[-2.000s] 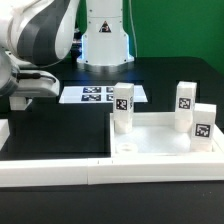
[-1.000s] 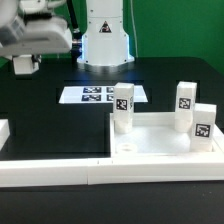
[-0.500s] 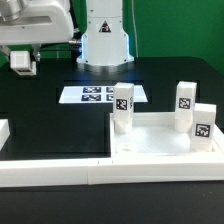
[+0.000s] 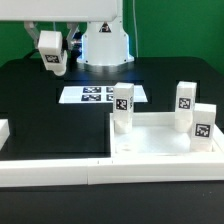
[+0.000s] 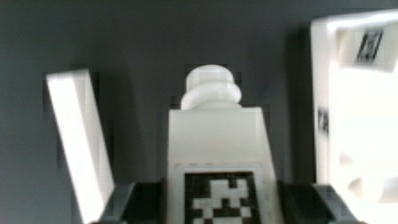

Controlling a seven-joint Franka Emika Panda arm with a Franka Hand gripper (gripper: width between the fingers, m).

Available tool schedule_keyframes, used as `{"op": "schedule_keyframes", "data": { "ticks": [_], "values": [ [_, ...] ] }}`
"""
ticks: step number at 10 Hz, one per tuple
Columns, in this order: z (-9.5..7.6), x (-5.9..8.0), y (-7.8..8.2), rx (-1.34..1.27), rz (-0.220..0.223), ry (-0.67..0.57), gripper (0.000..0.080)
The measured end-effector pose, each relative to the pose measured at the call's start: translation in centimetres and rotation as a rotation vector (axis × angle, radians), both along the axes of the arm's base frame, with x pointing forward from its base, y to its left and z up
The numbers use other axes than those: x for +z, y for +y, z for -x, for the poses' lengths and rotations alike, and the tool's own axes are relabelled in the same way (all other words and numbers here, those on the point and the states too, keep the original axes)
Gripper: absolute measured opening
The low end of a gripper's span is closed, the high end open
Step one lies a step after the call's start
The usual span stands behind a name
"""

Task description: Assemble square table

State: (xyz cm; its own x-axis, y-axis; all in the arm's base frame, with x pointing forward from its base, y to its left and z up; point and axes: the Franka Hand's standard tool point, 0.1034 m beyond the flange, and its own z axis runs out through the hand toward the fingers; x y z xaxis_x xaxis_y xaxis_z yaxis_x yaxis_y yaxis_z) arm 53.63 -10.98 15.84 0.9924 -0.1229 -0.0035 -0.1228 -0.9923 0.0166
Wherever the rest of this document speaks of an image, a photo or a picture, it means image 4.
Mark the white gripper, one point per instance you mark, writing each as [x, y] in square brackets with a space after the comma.
[71, 11]

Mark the white square tabletop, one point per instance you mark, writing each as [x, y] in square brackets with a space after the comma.
[153, 134]

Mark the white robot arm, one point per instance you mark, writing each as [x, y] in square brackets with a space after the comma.
[105, 44]

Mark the white marker sheet with tags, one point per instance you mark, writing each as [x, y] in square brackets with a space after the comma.
[86, 94]

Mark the white U-shaped obstacle fence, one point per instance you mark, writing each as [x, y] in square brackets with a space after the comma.
[111, 170]

